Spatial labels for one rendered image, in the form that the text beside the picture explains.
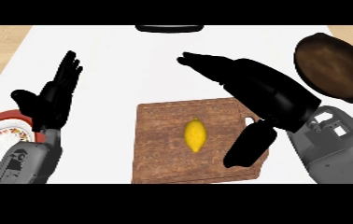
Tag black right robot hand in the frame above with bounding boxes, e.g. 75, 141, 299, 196
175, 51, 321, 169

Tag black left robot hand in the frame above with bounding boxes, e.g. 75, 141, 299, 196
10, 49, 84, 133

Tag dark brown pan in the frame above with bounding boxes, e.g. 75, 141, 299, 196
292, 32, 353, 105

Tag yellow lemon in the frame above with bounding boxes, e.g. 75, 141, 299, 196
183, 118, 208, 154

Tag brown wooden cutting board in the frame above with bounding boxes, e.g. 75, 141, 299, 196
131, 96, 270, 185

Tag red rimmed patterned plate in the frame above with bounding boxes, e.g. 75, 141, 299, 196
0, 108, 47, 146

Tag black rounded object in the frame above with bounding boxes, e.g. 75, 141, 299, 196
134, 24, 203, 34

